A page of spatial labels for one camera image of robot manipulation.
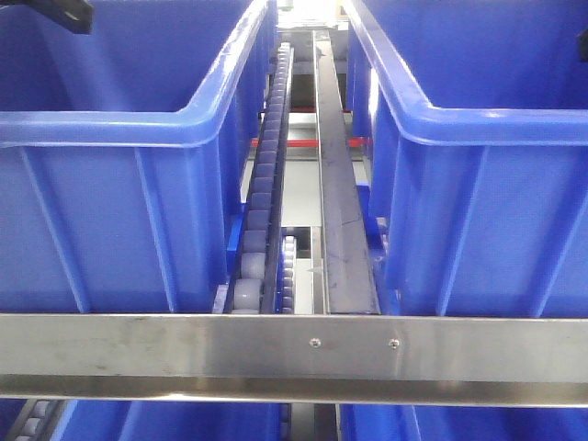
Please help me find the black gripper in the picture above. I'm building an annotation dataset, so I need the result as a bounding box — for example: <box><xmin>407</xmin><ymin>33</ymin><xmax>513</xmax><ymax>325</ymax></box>
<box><xmin>1</xmin><ymin>0</ymin><xmax>94</xmax><ymax>35</ymax></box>

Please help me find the stainless steel shelf rack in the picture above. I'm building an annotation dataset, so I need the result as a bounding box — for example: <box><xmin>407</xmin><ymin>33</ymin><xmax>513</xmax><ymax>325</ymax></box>
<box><xmin>1</xmin><ymin>314</ymin><xmax>587</xmax><ymax>407</ymax></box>

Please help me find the blue plastic bin centre left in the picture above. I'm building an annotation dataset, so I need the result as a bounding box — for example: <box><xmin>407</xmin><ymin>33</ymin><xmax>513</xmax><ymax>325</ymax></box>
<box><xmin>1</xmin><ymin>1</ymin><xmax>277</xmax><ymax>313</ymax></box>

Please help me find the blue plastic bin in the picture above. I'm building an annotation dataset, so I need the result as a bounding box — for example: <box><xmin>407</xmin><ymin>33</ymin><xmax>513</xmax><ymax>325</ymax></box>
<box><xmin>1</xmin><ymin>1</ymin><xmax>277</xmax><ymax>313</ymax></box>
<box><xmin>345</xmin><ymin>1</ymin><xmax>587</xmax><ymax>318</ymax></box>

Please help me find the roller conveyor track lower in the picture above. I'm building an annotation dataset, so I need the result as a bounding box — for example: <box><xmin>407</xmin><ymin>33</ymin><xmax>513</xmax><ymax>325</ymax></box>
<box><xmin>282</xmin><ymin>236</ymin><xmax>297</xmax><ymax>314</ymax></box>

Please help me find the roller conveyor track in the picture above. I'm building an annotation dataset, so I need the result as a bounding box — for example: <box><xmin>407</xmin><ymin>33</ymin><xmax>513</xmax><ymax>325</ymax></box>
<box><xmin>223</xmin><ymin>42</ymin><xmax>294</xmax><ymax>314</ymax></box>
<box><xmin>282</xmin><ymin>236</ymin><xmax>297</xmax><ymax>314</ymax></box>

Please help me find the roller conveyor track upper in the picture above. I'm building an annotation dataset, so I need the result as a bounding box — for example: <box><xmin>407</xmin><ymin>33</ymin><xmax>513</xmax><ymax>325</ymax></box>
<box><xmin>223</xmin><ymin>42</ymin><xmax>294</xmax><ymax>314</ymax></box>

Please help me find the blue bin lower left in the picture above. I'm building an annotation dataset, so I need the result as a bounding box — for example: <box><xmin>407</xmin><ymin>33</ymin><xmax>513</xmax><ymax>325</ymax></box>
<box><xmin>0</xmin><ymin>398</ymin><xmax>282</xmax><ymax>441</ymax></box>

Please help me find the blue plastic bin centre right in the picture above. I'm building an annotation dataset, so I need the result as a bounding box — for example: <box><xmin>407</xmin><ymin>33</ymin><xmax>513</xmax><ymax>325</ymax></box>
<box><xmin>345</xmin><ymin>1</ymin><xmax>587</xmax><ymax>318</ymax></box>

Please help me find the roller track bottom left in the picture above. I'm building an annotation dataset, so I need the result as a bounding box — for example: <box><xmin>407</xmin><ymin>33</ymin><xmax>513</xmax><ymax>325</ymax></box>
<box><xmin>6</xmin><ymin>399</ymin><xmax>68</xmax><ymax>440</ymax></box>

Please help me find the blue bin lower right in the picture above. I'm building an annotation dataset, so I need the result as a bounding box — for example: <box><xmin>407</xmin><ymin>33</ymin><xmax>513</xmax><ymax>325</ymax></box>
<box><xmin>340</xmin><ymin>404</ymin><xmax>587</xmax><ymax>440</ymax></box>

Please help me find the grey metal divider rail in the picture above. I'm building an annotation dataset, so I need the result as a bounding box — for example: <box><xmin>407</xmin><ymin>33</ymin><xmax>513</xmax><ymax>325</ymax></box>
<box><xmin>312</xmin><ymin>30</ymin><xmax>380</xmax><ymax>314</ymax></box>

